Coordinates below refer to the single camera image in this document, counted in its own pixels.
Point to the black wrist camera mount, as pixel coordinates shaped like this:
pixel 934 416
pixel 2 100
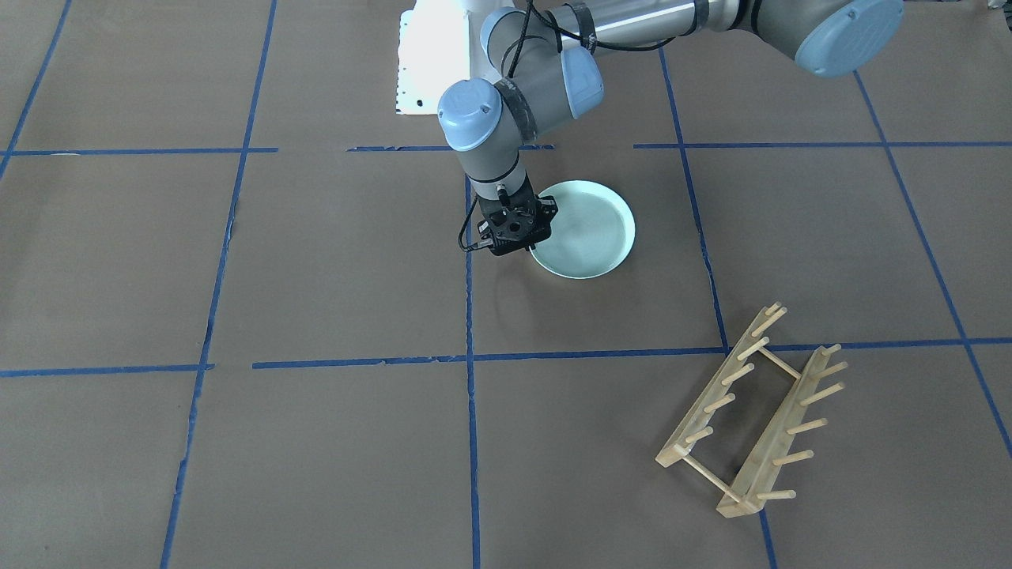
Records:
pixel 522 224

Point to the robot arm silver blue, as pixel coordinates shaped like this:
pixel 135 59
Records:
pixel 546 64

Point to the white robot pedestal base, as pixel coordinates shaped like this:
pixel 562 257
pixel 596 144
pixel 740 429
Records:
pixel 439 45

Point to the light green round plate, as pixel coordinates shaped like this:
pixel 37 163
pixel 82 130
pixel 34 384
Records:
pixel 592 233

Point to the wooden plate drying rack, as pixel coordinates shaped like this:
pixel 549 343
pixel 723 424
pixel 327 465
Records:
pixel 738 433

